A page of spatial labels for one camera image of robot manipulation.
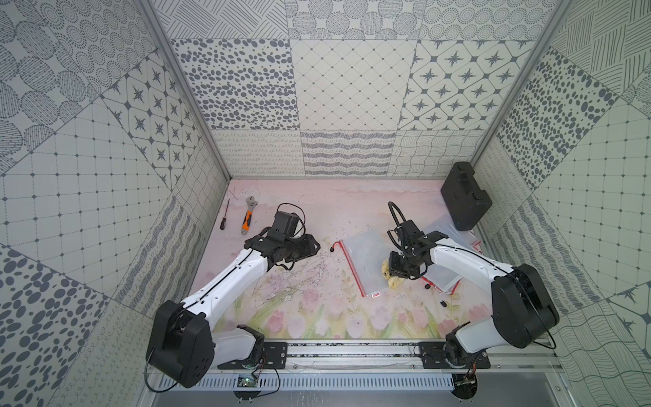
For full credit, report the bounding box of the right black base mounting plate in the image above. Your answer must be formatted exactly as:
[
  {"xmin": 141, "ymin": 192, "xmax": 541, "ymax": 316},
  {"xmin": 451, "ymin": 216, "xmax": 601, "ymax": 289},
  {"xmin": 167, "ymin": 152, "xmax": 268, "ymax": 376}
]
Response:
[{"xmin": 414, "ymin": 341, "xmax": 491, "ymax": 371}]

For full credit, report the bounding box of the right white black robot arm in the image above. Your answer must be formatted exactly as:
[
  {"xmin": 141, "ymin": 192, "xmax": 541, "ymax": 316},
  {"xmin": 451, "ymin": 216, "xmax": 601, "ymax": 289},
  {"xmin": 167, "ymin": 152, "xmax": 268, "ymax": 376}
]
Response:
[{"xmin": 388, "ymin": 202, "xmax": 559, "ymax": 368}]

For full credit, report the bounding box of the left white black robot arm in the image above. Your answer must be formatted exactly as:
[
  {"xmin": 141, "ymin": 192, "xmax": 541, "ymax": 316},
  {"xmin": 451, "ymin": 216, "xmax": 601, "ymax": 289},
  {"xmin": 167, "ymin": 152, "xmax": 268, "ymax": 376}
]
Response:
[{"xmin": 145, "ymin": 203, "xmax": 320, "ymax": 388}]

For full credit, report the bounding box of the dark slim screwdriver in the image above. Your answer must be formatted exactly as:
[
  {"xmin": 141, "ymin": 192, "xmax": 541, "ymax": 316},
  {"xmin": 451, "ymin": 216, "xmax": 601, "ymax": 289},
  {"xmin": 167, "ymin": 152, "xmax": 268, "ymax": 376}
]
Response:
[{"xmin": 219, "ymin": 198, "xmax": 231, "ymax": 231}]

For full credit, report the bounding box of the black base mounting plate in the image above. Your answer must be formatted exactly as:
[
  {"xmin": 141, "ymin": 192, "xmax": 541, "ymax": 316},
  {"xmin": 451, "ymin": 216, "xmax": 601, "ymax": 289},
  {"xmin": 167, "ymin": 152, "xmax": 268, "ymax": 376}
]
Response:
[
  {"xmin": 414, "ymin": 341, "xmax": 491, "ymax": 371},
  {"xmin": 218, "ymin": 342, "xmax": 288, "ymax": 371}
]

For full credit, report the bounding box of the clear mesh document bag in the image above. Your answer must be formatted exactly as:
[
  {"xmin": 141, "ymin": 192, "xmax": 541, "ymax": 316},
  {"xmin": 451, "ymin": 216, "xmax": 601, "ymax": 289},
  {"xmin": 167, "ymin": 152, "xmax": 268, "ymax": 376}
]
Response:
[
  {"xmin": 330, "ymin": 230, "xmax": 391, "ymax": 298},
  {"xmin": 419, "ymin": 213, "xmax": 484, "ymax": 307}
]

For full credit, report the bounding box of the aluminium mounting rail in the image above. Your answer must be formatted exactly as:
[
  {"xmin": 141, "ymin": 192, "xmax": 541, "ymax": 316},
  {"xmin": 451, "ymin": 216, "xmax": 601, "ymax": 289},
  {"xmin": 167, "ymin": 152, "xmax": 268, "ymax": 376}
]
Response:
[{"xmin": 144, "ymin": 337, "xmax": 560, "ymax": 375}]

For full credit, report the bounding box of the yellow microfiber cloth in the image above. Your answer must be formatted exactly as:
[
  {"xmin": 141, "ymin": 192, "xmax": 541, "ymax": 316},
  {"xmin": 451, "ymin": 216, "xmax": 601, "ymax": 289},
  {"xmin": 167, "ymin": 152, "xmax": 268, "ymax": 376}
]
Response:
[{"xmin": 381, "ymin": 259, "xmax": 405, "ymax": 290}]

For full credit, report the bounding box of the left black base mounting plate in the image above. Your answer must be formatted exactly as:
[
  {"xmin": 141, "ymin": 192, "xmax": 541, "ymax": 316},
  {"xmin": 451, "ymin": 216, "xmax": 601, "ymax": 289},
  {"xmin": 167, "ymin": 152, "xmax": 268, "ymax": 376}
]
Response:
[{"xmin": 218, "ymin": 342, "xmax": 288, "ymax": 371}]

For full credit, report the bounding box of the orange handled adjustable wrench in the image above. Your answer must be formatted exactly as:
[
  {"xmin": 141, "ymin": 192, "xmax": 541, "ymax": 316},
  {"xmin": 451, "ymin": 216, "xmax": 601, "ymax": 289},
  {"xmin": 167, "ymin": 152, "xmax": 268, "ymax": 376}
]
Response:
[{"xmin": 241, "ymin": 196, "xmax": 258, "ymax": 235}]

